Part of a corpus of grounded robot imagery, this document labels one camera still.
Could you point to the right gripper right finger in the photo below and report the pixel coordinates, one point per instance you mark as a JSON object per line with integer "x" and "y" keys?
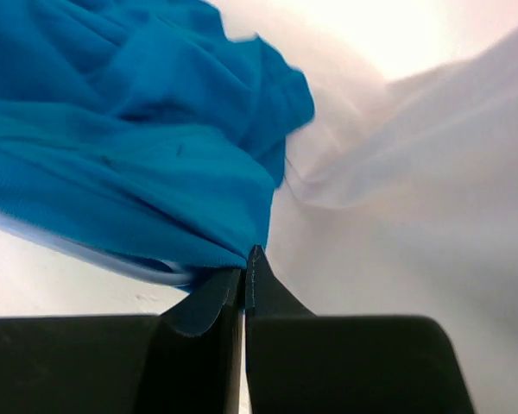
{"x": 300, "y": 362}

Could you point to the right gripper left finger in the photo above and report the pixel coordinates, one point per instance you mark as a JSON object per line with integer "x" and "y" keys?
{"x": 185, "y": 360}

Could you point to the light blue wire hanger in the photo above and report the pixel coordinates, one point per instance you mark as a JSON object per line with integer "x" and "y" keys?
{"x": 154, "y": 272}

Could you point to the blue t shirt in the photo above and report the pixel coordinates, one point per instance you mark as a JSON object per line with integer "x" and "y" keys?
{"x": 139, "y": 128}

